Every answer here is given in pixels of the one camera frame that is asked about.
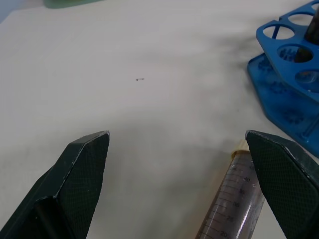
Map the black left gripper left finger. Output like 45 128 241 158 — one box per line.
0 130 111 239

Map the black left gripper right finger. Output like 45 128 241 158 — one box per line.
245 129 319 239

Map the graduated tube with cream cap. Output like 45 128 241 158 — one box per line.
195 139 265 239

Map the blue plastic test tube rack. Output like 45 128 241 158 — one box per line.
247 0 319 159

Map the dark tube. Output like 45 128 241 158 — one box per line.
294 8 319 63

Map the green object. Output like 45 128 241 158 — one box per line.
43 0 105 9

